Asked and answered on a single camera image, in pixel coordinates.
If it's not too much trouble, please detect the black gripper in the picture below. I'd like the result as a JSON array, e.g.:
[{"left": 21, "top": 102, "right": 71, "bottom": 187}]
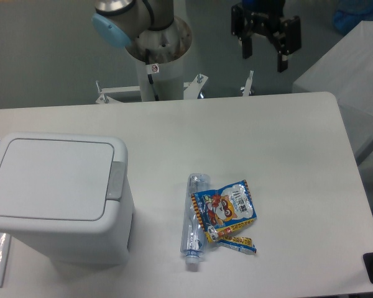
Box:
[{"left": 231, "top": 1, "right": 301, "bottom": 73}]

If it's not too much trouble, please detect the white plastic trash can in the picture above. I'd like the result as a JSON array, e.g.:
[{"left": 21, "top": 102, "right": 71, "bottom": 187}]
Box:
[{"left": 0, "top": 132, "right": 134, "bottom": 264}]

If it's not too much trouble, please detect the white trash can lid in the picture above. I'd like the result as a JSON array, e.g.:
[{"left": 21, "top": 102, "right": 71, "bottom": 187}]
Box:
[{"left": 0, "top": 138, "right": 114, "bottom": 221}]

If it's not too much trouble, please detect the white cloth covered table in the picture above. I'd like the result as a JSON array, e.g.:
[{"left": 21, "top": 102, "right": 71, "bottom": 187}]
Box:
[{"left": 292, "top": 21, "right": 373, "bottom": 164}]

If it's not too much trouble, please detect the blue bag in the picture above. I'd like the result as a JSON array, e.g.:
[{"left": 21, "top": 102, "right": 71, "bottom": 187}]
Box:
[{"left": 332, "top": 1, "right": 373, "bottom": 35}]

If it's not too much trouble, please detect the blue yellow snack wrapper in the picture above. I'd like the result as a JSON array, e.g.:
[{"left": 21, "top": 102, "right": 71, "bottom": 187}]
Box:
[{"left": 191, "top": 179, "right": 257, "bottom": 255}]

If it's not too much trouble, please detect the grey lid push button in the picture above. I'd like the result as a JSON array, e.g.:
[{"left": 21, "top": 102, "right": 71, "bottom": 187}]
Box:
[{"left": 106, "top": 161, "right": 126, "bottom": 201}]

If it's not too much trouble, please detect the crushed clear plastic bottle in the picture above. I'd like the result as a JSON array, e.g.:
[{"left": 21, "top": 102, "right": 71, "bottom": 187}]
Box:
[{"left": 180, "top": 173, "right": 210, "bottom": 272}]

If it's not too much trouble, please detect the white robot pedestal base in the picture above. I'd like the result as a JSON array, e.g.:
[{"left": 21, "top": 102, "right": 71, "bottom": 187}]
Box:
[{"left": 92, "top": 14, "right": 208, "bottom": 102}]

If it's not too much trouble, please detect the black cable on pedestal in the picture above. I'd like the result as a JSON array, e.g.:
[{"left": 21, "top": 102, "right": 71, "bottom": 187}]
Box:
[{"left": 144, "top": 48, "right": 160, "bottom": 102}]

